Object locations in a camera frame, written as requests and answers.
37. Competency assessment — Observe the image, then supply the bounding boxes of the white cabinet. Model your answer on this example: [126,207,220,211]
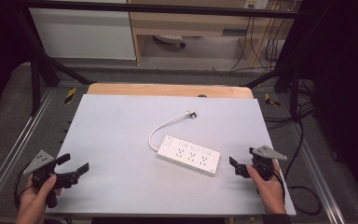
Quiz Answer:
[28,0,137,61]

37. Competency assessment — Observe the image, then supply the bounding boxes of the yellow black tape strip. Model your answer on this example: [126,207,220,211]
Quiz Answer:
[264,92,282,107]
[63,87,77,105]

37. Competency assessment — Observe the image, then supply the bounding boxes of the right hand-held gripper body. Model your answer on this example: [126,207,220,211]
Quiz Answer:
[234,145,288,182]

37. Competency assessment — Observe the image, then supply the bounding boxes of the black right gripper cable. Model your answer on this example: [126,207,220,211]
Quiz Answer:
[273,118,323,217]

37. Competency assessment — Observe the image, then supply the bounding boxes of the black metal frame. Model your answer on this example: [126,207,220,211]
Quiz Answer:
[12,0,312,117]

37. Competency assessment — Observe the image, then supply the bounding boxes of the wooden table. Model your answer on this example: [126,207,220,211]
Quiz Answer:
[86,82,255,100]

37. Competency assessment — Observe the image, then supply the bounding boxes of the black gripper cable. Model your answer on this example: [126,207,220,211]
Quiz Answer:
[273,118,323,217]
[13,161,34,210]

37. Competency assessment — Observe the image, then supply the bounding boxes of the person's left hand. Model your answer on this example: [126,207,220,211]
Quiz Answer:
[14,174,62,224]

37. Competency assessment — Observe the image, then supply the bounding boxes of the white wall outlet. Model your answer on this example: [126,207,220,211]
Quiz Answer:
[243,0,269,10]

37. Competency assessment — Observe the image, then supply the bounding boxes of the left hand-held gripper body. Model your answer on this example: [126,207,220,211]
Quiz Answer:
[22,149,82,209]

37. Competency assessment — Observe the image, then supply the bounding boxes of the aluminium rail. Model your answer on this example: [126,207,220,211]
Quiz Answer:
[283,122,348,224]
[0,88,56,213]

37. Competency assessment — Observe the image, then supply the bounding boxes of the light grey table mat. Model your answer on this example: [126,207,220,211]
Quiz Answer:
[46,93,297,217]

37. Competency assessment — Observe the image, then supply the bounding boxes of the person's right hand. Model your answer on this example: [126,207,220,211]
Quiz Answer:
[245,160,287,216]

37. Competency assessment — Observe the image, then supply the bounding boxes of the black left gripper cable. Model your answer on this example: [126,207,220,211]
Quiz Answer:
[13,161,34,210]

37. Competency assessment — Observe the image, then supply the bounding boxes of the white power cord with plug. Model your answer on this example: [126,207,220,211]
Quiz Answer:
[148,109,199,152]

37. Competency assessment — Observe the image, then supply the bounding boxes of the hanging black cables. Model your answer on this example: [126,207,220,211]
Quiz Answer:
[228,8,288,73]

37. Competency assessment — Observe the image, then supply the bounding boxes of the wooden desk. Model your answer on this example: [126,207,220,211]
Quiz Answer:
[127,0,295,68]

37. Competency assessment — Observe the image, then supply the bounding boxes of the black floor cables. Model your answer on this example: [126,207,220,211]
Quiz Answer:
[263,78,316,132]

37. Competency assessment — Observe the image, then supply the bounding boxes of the white floor power strip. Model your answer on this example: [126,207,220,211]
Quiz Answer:
[153,34,187,49]

